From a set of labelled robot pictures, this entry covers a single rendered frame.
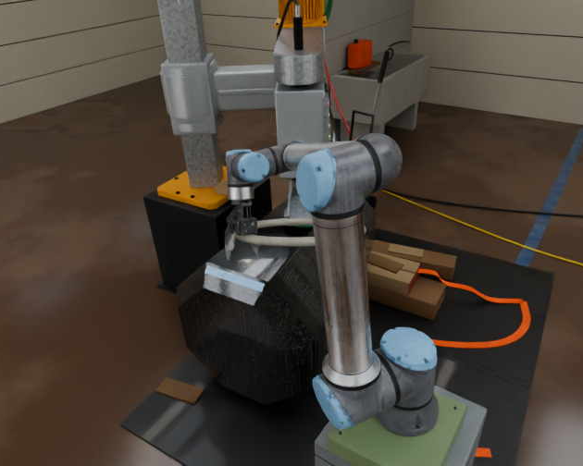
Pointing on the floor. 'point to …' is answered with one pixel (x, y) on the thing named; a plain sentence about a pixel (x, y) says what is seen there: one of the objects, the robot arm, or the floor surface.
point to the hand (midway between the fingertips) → (241, 255)
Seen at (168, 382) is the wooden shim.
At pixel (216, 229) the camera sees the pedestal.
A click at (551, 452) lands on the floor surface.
